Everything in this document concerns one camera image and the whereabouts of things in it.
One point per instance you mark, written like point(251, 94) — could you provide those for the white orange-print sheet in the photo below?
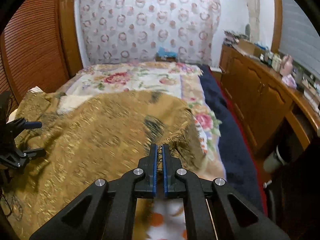
point(160, 219)

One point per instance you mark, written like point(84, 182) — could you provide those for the brown louvered wardrobe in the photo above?
point(39, 47)

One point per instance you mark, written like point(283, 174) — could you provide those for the cardboard box on sideboard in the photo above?
point(247, 48)

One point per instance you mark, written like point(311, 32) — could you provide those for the floral pink rose blanket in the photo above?
point(176, 79)

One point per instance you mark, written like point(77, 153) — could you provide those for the brown patterned garment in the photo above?
point(102, 136)

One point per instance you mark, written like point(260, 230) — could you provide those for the long wooden sideboard cabinet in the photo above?
point(263, 102)

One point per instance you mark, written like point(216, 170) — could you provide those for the stack of folded cloths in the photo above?
point(232, 37)

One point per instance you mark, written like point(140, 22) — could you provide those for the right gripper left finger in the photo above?
point(146, 186)

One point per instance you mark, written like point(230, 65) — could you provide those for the navy blue blanket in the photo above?
point(241, 172)

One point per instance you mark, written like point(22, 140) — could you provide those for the grey window roller blind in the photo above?
point(299, 38)

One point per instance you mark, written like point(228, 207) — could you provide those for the blue item in box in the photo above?
point(165, 55)

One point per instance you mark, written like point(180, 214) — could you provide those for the pink kettle jug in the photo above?
point(286, 66)

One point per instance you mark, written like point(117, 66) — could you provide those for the beige tied window curtain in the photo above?
point(254, 13)

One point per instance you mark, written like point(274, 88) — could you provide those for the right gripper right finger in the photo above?
point(173, 187)

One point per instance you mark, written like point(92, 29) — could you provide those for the pink circle patterned curtain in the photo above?
point(120, 31)

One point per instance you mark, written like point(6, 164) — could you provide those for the pink tissue pack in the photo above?
point(289, 81)

